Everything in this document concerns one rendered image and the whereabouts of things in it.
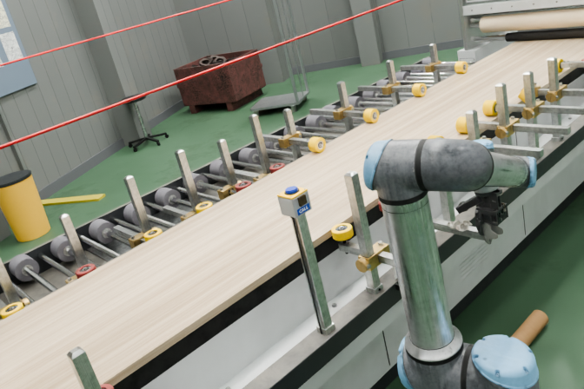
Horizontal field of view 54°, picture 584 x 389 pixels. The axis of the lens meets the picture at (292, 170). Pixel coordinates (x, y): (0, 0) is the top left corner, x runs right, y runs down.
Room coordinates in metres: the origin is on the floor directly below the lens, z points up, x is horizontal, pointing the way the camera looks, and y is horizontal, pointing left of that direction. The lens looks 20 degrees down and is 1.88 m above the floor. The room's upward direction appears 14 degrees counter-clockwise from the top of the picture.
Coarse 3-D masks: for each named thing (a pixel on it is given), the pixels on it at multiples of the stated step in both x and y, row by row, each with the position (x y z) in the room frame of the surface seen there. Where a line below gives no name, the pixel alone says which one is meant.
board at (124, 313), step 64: (512, 64) 3.62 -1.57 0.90; (384, 128) 2.97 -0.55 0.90; (448, 128) 2.72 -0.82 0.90; (256, 192) 2.50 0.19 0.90; (320, 192) 2.31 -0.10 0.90; (128, 256) 2.14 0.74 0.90; (192, 256) 2.00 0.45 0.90; (256, 256) 1.87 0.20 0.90; (64, 320) 1.75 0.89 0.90; (128, 320) 1.65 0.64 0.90; (192, 320) 1.55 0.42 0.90; (0, 384) 1.47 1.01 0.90; (64, 384) 1.39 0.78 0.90
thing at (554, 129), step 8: (480, 128) 2.52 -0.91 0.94; (488, 128) 2.49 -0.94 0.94; (496, 128) 2.45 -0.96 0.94; (520, 128) 2.37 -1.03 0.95; (528, 128) 2.33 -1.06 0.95; (536, 128) 2.31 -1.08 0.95; (544, 128) 2.28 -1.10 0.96; (552, 128) 2.25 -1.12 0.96; (560, 128) 2.23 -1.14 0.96; (568, 128) 2.21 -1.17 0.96
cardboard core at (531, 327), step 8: (536, 312) 2.21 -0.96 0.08; (528, 320) 2.17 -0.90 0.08; (536, 320) 2.16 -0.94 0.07; (544, 320) 2.17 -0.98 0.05; (520, 328) 2.14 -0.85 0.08; (528, 328) 2.12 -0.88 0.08; (536, 328) 2.13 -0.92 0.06; (512, 336) 2.10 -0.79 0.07; (520, 336) 2.08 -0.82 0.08; (528, 336) 2.09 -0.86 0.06; (536, 336) 2.12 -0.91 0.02; (528, 344) 2.07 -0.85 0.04
